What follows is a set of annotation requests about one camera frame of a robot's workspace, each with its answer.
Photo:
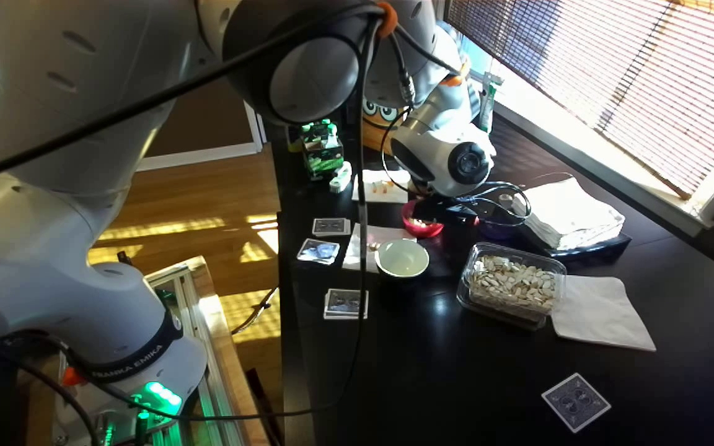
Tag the blue-backed playing card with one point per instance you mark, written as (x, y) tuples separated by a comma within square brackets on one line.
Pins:
[(319, 250), (346, 304), (330, 225), (576, 403)]

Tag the white round bowl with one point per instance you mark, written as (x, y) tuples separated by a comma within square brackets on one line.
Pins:
[(402, 259)]

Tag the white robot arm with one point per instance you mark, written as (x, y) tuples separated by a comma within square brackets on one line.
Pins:
[(43, 273)]

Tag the white window frame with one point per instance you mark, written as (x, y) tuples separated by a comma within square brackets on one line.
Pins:
[(620, 170)]

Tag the pink plastic bowl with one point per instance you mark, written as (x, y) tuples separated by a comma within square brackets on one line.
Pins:
[(422, 229)]

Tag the plain white napkin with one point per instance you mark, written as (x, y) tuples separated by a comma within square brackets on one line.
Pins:
[(602, 312)]

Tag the clear plastic food container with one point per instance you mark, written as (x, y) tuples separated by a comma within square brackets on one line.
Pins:
[(478, 250)]

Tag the green bottle pack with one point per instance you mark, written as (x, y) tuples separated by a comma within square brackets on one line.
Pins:
[(321, 161)]

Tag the stack of white napkins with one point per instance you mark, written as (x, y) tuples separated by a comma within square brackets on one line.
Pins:
[(571, 214)]

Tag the window blinds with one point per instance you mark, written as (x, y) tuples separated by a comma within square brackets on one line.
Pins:
[(620, 74)]

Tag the pale cereal flakes heap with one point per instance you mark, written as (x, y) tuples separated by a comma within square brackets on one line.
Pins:
[(510, 285)]

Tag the green and white tube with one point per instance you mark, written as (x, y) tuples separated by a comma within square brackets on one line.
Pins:
[(491, 90)]

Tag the white door frame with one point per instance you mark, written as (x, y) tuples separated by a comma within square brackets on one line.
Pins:
[(199, 151)]

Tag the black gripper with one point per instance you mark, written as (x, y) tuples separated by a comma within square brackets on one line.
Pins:
[(478, 206)]

